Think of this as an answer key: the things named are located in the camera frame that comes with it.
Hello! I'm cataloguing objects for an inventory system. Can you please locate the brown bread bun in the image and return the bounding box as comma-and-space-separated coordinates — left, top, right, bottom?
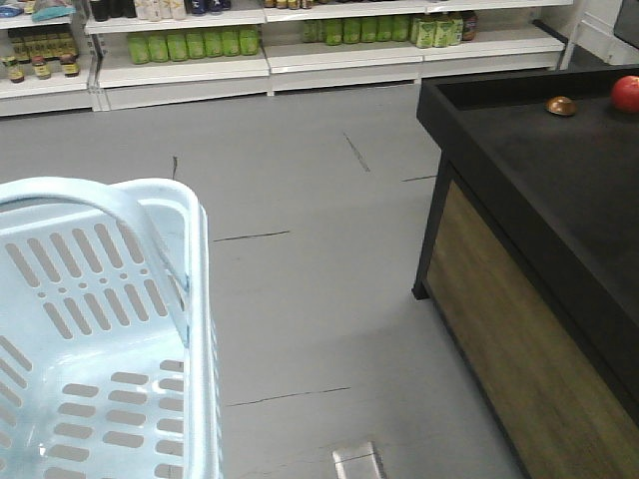
544, 96, 577, 117

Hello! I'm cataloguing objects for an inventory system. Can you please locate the red apple at stand corner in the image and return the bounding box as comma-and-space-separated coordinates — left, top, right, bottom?
610, 75, 639, 114

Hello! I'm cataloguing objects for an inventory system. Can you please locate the light blue plastic basket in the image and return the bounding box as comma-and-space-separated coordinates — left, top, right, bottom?
1, 177, 222, 478

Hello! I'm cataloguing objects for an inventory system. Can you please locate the white supermarket shelving unit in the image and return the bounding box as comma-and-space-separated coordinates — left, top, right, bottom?
1, 1, 565, 117

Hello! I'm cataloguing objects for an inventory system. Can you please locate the black wooden produce stand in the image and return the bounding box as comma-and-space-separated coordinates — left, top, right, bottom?
413, 66, 638, 478

